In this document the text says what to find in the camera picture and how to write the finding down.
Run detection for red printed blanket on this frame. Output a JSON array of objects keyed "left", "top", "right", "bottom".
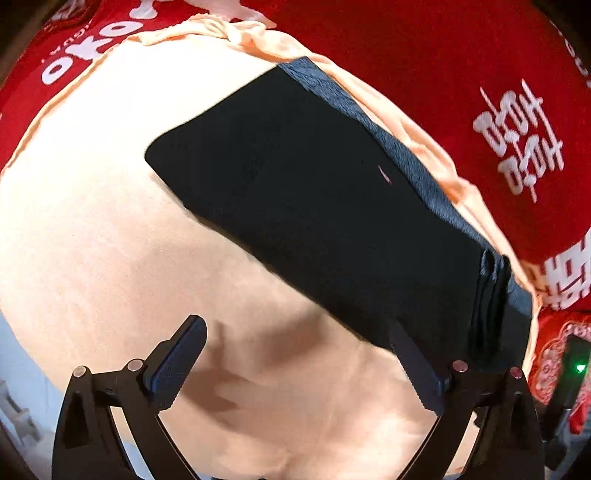
[{"left": 0, "top": 0, "right": 591, "bottom": 315}]

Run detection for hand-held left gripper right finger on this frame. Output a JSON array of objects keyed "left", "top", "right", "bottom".
[{"left": 390, "top": 319, "right": 546, "bottom": 480}]

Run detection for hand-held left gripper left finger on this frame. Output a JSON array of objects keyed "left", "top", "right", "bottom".
[{"left": 52, "top": 315, "right": 208, "bottom": 480}]

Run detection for beige cloth mat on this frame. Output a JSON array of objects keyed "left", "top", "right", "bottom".
[{"left": 0, "top": 13, "right": 542, "bottom": 480}]

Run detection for white metal frame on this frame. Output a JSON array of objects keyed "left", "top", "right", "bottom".
[{"left": 0, "top": 377, "right": 43, "bottom": 445}]

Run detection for black pants with blue stripes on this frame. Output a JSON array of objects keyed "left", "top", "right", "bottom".
[{"left": 144, "top": 58, "right": 534, "bottom": 371}]

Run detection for red embroidered pillow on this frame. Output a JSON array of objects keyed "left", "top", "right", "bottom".
[{"left": 525, "top": 308, "right": 591, "bottom": 435}]

